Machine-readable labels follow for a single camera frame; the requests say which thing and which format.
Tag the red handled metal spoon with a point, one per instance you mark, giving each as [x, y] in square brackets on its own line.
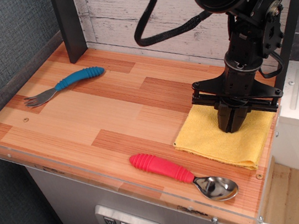
[213, 188]

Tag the dark left vertical post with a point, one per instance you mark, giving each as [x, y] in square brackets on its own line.
[70, 27]

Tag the dark right vertical post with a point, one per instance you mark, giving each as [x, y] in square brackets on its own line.
[285, 53]

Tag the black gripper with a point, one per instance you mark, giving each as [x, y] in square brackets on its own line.
[238, 89]

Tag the blue handled metal fork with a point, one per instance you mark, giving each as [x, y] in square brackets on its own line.
[45, 96]

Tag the yellow cloth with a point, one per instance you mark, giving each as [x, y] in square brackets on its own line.
[200, 135]

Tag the dark vertical post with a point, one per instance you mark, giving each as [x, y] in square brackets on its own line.
[70, 27]
[285, 53]

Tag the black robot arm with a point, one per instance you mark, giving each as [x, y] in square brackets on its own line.
[254, 35]

